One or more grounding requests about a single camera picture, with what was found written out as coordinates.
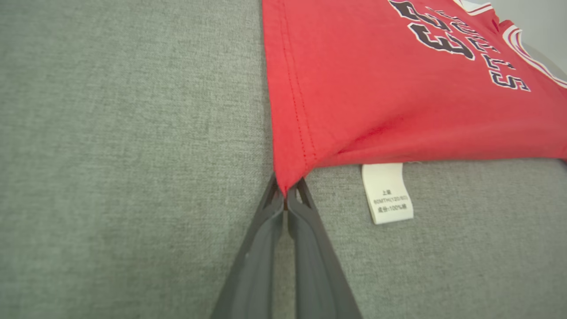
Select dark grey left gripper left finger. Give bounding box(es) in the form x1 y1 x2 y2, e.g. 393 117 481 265
210 175 284 319

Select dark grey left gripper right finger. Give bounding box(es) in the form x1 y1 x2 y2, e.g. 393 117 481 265
287 177 361 319

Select grey fabric sofa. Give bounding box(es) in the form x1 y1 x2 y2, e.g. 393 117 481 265
0 0 567 319

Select red Bulls jersey white sleeves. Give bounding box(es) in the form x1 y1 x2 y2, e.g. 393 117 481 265
261 0 567 225

